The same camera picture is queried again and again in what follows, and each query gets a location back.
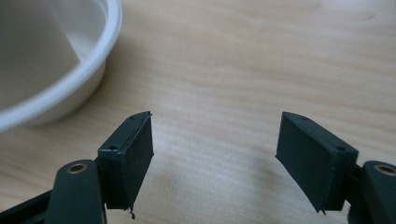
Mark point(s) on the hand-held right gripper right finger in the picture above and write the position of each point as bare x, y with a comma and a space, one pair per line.
314, 161

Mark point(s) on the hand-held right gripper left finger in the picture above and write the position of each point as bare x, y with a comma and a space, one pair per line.
127, 161

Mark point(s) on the white bowl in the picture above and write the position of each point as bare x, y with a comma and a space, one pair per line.
77, 81

